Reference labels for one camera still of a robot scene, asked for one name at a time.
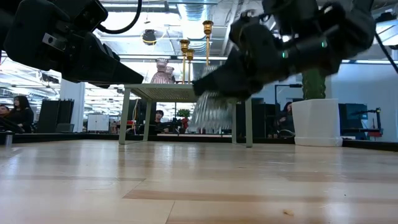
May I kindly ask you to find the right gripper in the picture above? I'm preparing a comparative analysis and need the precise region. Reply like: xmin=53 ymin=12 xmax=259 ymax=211
xmin=192 ymin=14 xmax=312 ymax=101

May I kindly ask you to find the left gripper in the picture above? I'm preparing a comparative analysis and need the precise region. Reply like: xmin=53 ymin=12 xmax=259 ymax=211
xmin=4 ymin=0 xmax=145 ymax=90

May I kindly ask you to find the green ribbed glass candle holder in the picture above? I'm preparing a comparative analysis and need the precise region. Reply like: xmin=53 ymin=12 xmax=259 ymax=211
xmin=188 ymin=64 xmax=234 ymax=132

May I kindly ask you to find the gold metal candlestick holder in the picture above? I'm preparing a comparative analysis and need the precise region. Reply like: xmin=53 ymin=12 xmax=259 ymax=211
xmin=201 ymin=20 xmax=215 ymax=68
xmin=185 ymin=49 xmax=195 ymax=85
xmin=179 ymin=39 xmax=190 ymax=85

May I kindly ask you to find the white cabinet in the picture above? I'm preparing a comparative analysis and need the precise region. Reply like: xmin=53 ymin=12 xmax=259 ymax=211
xmin=86 ymin=113 xmax=110 ymax=133

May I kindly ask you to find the green plant in red pot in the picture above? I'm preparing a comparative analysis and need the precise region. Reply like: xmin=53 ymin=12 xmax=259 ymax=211
xmin=177 ymin=108 xmax=191 ymax=133

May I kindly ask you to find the green perforated metal stand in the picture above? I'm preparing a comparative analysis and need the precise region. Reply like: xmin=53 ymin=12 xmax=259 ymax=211
xmin=118 ymin=83 xmax=253 ymax=148

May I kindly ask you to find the person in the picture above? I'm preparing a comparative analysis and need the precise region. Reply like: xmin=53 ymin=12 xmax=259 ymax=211
xmin=151 ymin=110 xmax=170 ymax=134
xmin=276 ymin=101 xmax=295 ymax=138
xmin=0 ymin=104 xmax=11 ymax=125
xmin=6 ymin=95 xmax=35 ymax=134

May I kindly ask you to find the black cabinet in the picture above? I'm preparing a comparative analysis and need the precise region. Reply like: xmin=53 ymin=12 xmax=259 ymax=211
xmin=37 ymin=99 xmax=75 ymax=134

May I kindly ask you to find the green cactus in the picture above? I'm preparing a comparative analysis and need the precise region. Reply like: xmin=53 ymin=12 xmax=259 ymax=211
xmin=301 ymin=68 xmax=326 ymax=100

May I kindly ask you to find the white plant pot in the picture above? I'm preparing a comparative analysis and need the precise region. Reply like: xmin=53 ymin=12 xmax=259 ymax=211
xmin=291 ymin=98 xmax=343 ymax=147

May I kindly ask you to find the dark workstation desk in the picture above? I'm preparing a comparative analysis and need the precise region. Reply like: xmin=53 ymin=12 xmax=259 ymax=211
xmin=338 ymin=102 xmax=384 ymax=141

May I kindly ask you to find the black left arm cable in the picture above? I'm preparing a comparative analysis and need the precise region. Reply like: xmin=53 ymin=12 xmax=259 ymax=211
xmin=98 ymin=0 xmax=143 ymax=35

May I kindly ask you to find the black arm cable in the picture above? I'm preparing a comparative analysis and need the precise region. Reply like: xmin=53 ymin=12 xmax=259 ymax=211
xmin=373 ymin=30 xmax=398 ymax=75
xmin=98 ymin=0 xmax=143 ymax=35

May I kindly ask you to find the black overhead camera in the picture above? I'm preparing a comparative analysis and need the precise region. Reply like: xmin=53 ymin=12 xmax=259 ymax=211
xmin=142 ymin=29 xmax=157 ymax=46

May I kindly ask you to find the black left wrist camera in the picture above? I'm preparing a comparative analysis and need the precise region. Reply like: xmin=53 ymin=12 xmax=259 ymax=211
xmin=68 ymin=0 xmax=109 ymax=34

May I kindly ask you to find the silver ventilation duct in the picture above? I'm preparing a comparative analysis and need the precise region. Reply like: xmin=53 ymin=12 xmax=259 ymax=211
xmin=178 ymin=0 xmax=215 ymax=57

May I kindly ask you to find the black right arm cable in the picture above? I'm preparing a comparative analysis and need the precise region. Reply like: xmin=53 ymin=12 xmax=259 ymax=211
xmin=373 ymin=30 xmax=398 ymax=75

